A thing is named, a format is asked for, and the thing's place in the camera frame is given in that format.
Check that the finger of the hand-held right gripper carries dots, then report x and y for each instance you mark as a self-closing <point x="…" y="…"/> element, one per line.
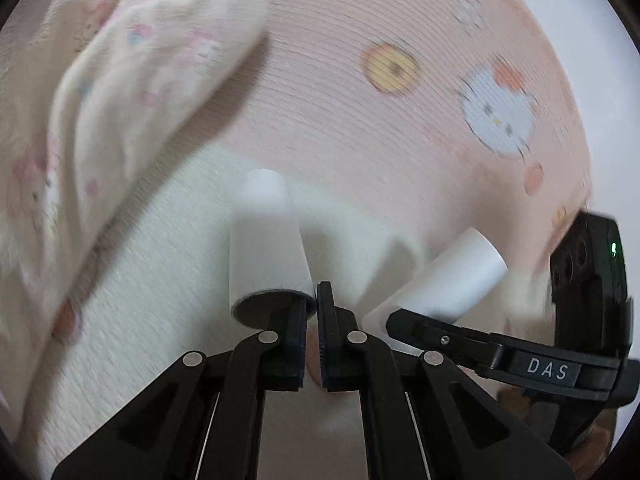
<point x="450" y="342"/>

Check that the pink cat print blanket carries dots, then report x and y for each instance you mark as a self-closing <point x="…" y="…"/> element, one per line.
<point x="325" y="85"/>

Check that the cream printed quilt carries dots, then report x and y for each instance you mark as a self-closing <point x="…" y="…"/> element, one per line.
<point x="125" y="85"/>

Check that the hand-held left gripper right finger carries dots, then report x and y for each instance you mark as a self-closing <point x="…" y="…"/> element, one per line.
<point x="323" y="340"/>

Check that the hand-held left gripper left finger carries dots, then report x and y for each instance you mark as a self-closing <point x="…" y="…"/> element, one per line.
<point x="300" y="345"/>

